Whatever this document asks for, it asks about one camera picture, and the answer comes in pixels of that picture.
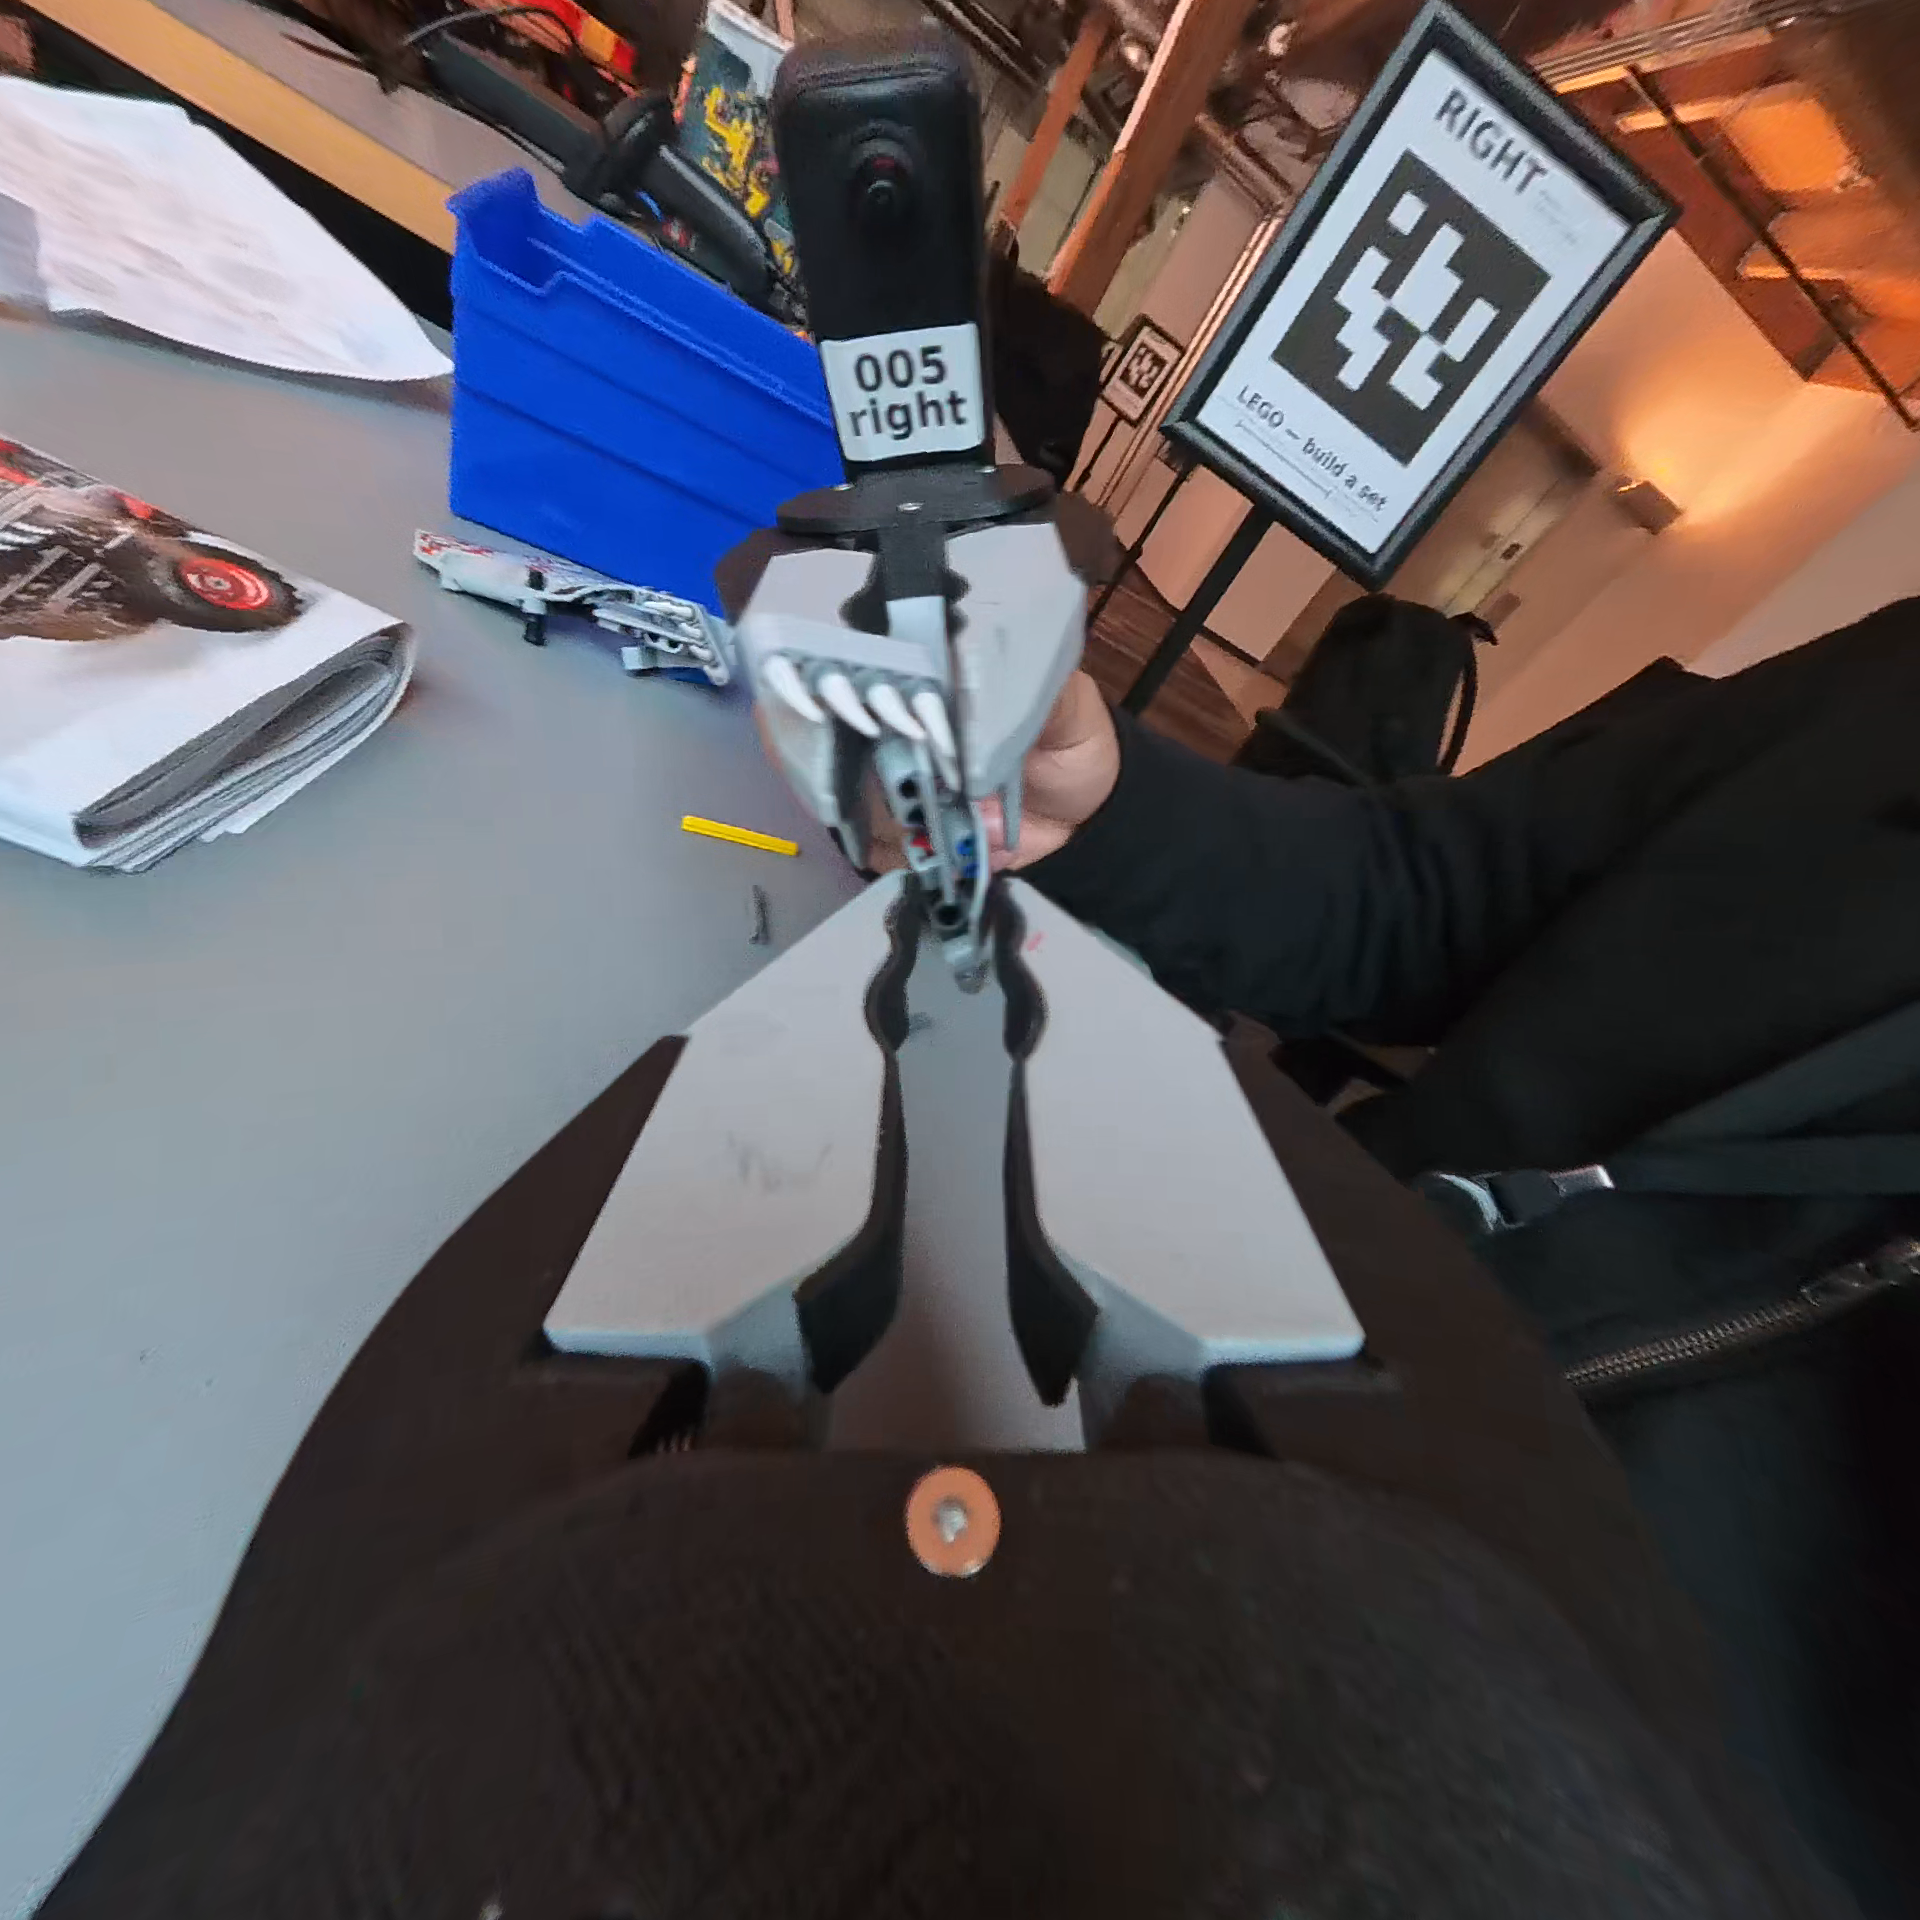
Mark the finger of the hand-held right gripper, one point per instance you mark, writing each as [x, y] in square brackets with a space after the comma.
[1021, 645]
[811, 600]

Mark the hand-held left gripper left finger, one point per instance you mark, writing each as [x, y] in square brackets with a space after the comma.
[750, 1170]

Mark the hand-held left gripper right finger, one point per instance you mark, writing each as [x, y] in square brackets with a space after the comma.
[1171, 1184]

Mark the grey lego beam assembly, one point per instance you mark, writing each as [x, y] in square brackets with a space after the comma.
[931, 840]

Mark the person's right forearm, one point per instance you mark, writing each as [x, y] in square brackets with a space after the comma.
[1349, 886]

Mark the long grey lego chassis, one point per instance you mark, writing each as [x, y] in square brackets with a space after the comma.
[599, 609]

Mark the yellow lego axle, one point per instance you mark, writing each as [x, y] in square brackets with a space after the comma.
[740, 835]

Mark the lego instruction booklet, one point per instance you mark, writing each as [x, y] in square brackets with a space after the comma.
[224, 720]

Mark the person's right hand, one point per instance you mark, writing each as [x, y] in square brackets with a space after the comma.
[1074, 763]

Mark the small framed marker sign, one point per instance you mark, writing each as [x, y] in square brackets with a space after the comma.
[1147, 368]

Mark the blue plastic bin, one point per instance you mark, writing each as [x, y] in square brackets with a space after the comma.
[599, 389]

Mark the black backpack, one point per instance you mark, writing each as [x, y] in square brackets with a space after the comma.
[1381, 690]

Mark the framed marker sign on stand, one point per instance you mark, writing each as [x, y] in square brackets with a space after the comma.
[1440, 301]

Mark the white printed paper sheet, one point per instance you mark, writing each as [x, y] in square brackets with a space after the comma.
[182, 240]

